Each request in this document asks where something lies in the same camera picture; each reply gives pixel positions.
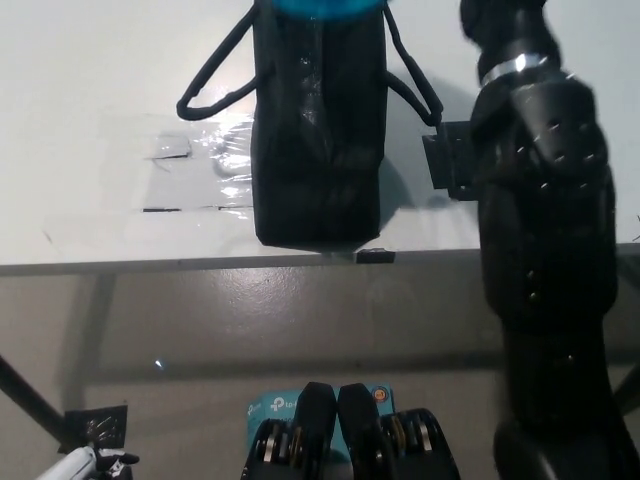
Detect clear plastic tape sheet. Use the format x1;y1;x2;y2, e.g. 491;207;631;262
42;114;259;236

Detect black floor tape patch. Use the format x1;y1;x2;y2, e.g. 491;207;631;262
63;404;129;449

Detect small black tape strip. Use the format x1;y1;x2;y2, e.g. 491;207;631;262
355;248;396;265

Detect blue plate stack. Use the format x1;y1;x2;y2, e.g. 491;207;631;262
269;0;386;24

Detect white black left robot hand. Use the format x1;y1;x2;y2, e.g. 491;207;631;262
94;448;141;480

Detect grey tape patch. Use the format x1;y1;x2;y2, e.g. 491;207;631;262
144;130;194;161

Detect teal tp-link box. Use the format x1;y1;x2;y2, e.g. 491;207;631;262
246;382;396;451

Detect black fabric bag with handles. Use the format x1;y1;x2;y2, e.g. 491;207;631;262
176;0;444;250

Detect black robot torso blocks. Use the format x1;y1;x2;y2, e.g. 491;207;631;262
241;382;460;480

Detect large black tape square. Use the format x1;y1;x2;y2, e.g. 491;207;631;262
422;121;484;201

